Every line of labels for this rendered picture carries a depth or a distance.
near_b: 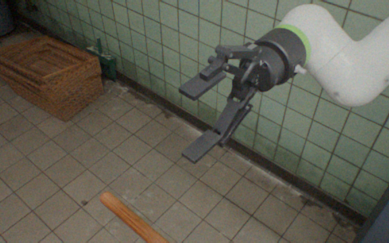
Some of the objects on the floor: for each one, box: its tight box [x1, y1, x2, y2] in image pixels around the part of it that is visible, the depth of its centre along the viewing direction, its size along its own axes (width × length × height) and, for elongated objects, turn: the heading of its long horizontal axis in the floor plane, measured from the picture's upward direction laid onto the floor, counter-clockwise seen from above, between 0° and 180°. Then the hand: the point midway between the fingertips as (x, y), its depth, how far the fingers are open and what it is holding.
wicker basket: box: [0, 60, 104, 122], centre depth 275 cm, size 49×56×28 cm
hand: (192, 125), depth 55 cm, fingers open, 13 cm apart
